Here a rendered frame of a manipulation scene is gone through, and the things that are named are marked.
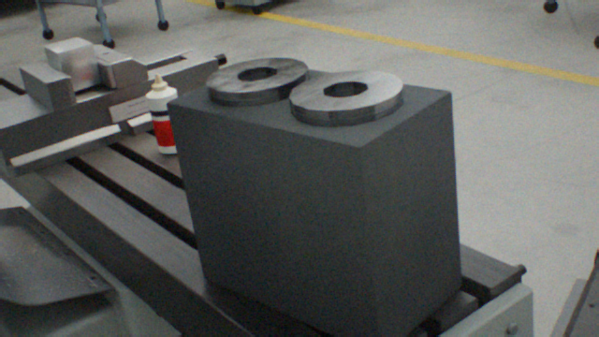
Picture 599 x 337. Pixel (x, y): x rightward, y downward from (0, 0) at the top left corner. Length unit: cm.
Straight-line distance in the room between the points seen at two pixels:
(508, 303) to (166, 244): 36
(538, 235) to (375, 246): 198
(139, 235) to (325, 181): 35
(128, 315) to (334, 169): 46
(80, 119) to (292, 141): 60
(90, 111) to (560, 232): 175
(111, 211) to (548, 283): 160
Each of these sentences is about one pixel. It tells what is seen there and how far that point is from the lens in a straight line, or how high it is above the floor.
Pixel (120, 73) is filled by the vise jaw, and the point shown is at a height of 100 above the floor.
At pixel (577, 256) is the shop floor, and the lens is 245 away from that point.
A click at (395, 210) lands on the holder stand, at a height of 102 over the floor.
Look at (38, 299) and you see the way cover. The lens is 93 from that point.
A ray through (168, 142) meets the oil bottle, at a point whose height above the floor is 92.
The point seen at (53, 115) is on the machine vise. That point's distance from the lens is 113.
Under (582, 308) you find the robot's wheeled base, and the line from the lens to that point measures 123.
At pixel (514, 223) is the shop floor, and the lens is 261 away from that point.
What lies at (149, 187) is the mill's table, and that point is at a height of 90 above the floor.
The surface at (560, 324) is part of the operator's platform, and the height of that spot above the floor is 40.
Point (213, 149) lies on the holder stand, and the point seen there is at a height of 106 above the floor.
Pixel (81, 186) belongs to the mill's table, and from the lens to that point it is 104.
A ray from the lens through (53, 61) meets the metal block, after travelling 118.
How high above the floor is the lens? 131
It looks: 25 degrees down
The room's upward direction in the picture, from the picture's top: 8 degrees counter-clockwise
